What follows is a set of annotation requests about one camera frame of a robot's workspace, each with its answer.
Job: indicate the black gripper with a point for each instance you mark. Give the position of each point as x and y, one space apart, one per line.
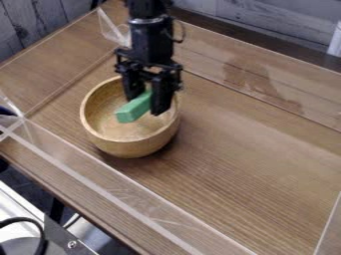
146 62

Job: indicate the green rectangular block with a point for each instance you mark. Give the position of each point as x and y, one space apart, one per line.
132 110

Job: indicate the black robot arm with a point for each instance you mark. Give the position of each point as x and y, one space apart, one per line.
148 9

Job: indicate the brown wooden bowl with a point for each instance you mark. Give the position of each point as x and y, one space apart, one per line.
124 140

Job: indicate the clear acrylic front barrier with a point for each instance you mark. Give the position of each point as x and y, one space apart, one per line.
119 205

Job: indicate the black table leg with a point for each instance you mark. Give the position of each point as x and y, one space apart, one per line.
56 210

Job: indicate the clear acrylic corner bracket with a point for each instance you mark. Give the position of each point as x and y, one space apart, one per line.
115 33

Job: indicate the white post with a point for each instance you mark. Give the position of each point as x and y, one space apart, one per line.
334 45

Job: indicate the grey metal bracket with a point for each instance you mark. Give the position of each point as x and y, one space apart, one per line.
61 242

